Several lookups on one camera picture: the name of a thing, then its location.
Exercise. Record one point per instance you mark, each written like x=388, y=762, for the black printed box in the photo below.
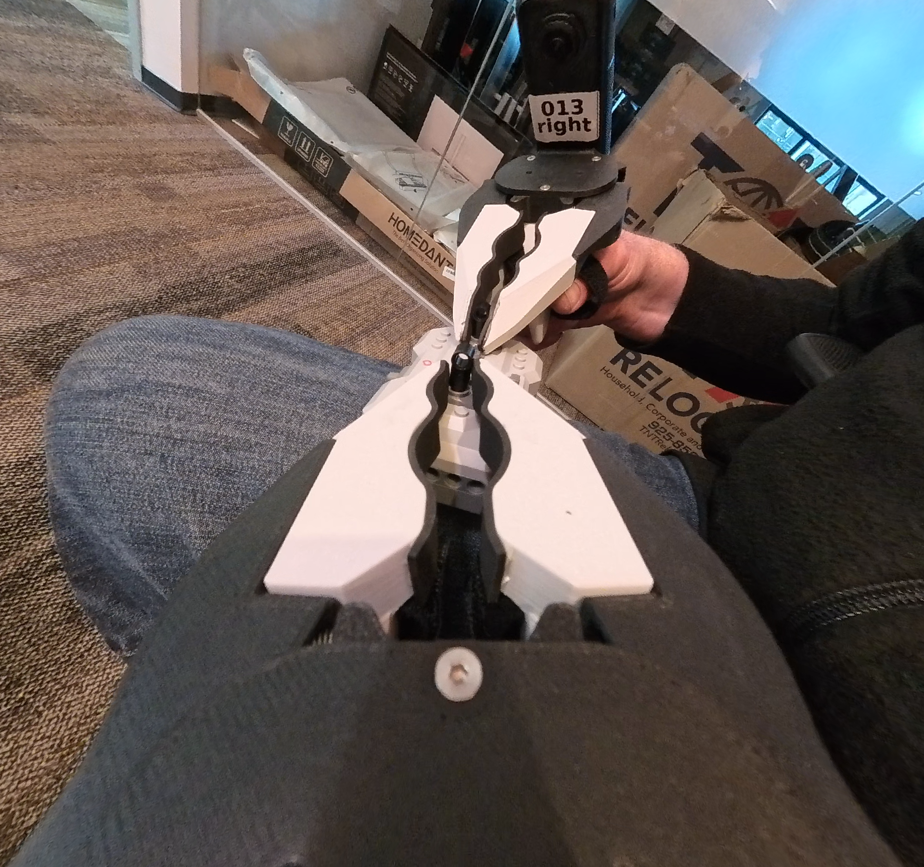
x=404, y=73

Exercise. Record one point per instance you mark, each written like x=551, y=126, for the person's blue jeans leg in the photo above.
x=188, y=434

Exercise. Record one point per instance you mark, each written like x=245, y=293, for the grey chair armrest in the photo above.
x=826, y=357

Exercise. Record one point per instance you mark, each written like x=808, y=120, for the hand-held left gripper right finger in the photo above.
x=578, y=521

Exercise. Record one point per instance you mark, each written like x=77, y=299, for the large printed cardboard box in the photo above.
x=650, y=391
x=679, y=123

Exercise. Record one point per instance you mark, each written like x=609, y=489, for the open-flap cardboard box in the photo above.
x=722, y=225

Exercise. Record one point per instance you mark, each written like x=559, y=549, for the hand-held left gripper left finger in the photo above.
x=340, y=521

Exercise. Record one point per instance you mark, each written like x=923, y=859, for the flat white packaged boxes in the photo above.
x=332, y=116

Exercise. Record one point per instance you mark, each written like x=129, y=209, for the person's right forearm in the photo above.
x=780, y=318

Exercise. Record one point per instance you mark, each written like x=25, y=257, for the grey remote controller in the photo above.
x=523, y=369

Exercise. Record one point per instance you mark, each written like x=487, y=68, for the white pillar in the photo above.
x=162, y=15

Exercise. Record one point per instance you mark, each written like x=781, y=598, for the person's right hand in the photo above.
x=643, y=290

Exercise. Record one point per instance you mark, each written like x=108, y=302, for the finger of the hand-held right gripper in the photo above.
x=542, y=268
x=484, y=261

